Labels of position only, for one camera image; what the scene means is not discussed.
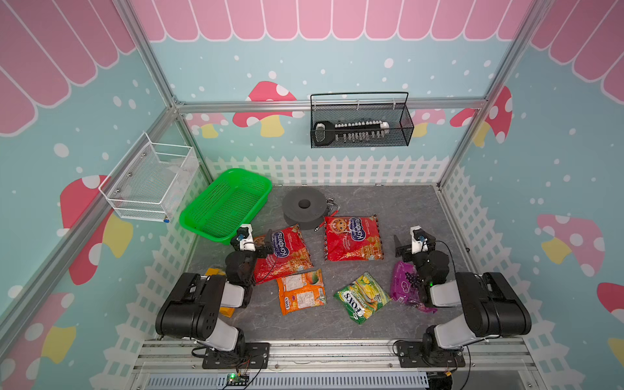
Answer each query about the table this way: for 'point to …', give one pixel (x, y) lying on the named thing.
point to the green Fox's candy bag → (362, 298)
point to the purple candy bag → (405, 286)
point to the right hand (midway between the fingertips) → (409, 232)
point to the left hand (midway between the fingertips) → (260, 232)
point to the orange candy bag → (301, 291)
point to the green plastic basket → (232, 199)
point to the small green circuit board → (236, 379)
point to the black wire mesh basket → (340, 119)
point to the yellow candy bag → (227, 311)
